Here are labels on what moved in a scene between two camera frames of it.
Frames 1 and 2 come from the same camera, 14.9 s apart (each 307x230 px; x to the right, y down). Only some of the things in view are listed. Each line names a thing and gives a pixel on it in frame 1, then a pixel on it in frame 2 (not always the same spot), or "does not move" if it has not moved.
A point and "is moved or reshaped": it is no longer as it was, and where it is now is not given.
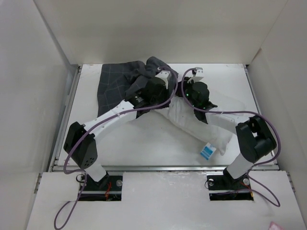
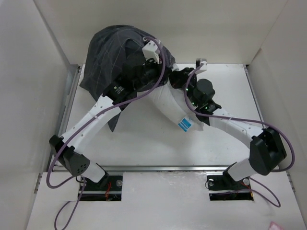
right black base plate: x=224 y=188 does not move
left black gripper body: x=165 y=94 to x=153 y=72
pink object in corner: x=274 y=226 does not move
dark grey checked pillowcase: x=118 y=80 is moved or reshaped
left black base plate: x=109 y=189 does not move
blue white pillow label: x=207 y=151 to x=184 y=124
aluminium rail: x=165 y=168 does not move
